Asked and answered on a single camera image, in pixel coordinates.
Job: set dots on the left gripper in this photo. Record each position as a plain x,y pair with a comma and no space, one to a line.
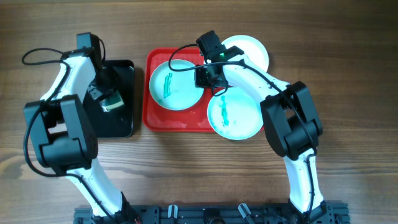
96,98

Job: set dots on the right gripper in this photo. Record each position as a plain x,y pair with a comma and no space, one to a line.
199,83

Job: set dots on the green yellow sponge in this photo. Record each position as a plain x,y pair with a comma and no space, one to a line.
112,102

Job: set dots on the light blue plate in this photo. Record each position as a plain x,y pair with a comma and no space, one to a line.
234,115
174,90

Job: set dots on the light blue plate front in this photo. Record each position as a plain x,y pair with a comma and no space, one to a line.
234,115

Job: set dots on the white plate with green stain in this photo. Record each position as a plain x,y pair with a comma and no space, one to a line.
253,48

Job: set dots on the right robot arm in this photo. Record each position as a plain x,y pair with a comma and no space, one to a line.
292,124

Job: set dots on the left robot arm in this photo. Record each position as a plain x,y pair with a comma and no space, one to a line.
64,141

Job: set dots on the black rectangular tray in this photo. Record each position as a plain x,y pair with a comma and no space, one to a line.
118,123

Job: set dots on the red plastic tray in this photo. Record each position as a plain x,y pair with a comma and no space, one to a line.
157,118

